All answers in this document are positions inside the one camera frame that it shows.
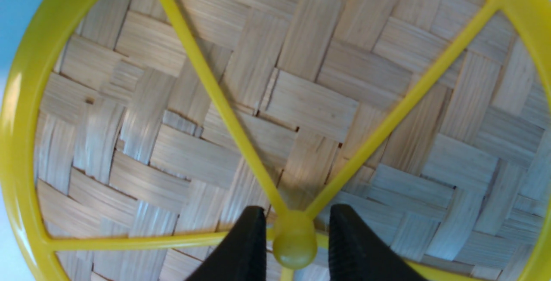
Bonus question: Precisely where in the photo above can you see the yellow woven steamer lid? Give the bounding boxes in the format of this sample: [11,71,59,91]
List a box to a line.
[1,0,550,281]

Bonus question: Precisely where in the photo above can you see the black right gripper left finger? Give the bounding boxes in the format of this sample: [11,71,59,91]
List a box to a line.
[187,205,267,281]

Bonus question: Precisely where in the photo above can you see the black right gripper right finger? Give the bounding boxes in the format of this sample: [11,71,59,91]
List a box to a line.
[328,204,425,281]

